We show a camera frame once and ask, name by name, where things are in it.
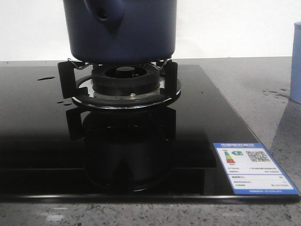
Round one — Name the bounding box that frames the black gas burner head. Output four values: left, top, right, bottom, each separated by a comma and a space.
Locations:
92, 64, 160, 96

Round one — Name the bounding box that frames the blue energy label sticker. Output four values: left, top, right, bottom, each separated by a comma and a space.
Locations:
214, 143, 300, 195

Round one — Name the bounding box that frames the black glass gas stove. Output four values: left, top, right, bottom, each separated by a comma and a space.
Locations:
0, 65, 301, 203

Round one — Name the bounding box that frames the dark blue cooking pot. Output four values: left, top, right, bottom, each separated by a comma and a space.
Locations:
63, 0, 177, 65

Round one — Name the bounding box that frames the black pot support grate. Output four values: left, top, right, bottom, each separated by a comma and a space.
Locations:
58, 59, 181, 110

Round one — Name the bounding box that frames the light blue ribbed cup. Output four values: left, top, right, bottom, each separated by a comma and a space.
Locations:
290, 22, 301, 103

